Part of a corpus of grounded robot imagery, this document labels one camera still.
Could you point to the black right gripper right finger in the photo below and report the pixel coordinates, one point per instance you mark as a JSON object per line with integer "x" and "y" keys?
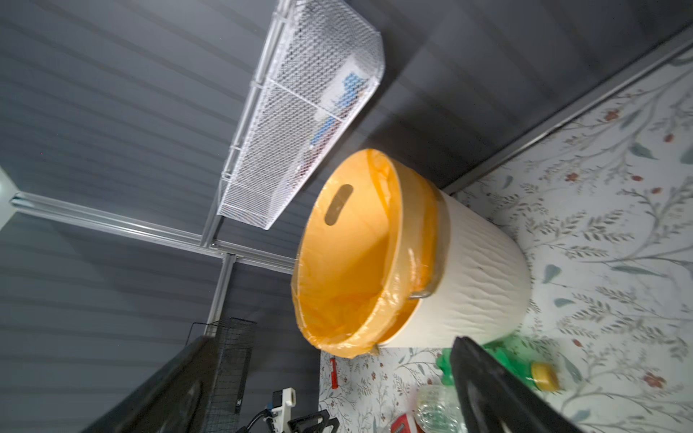
{"x": 492, "y": 399}

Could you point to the clear bottle blue white cap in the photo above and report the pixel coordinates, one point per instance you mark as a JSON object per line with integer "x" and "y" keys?
{"x": 438, "y": 410}

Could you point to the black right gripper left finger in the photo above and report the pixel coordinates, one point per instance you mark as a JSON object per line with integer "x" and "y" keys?
{"x": 174, "y": 399}

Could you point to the green bottle yellow cap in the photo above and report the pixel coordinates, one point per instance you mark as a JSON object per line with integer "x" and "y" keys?
{"x": 540, "y": 376}

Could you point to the tubes in white basket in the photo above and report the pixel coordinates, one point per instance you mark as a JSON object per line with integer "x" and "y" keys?
{"x": 338, "y": 101}

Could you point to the black wire mesh basket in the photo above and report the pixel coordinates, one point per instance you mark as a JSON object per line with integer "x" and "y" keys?
{"x": 219, "y": 382}

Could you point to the white ribbed trash bin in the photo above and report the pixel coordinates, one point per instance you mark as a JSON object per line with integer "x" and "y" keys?
{"x": 483, "y": 291}

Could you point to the white wire mesh basket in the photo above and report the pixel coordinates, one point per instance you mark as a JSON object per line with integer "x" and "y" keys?
{"x": 269, "y": 159}

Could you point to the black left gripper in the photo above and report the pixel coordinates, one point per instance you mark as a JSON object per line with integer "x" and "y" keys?
{"x": 279, "y": 415}

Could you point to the orange bin liner bag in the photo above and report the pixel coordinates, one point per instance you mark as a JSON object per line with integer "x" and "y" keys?
{"x": 372, "y": 248}

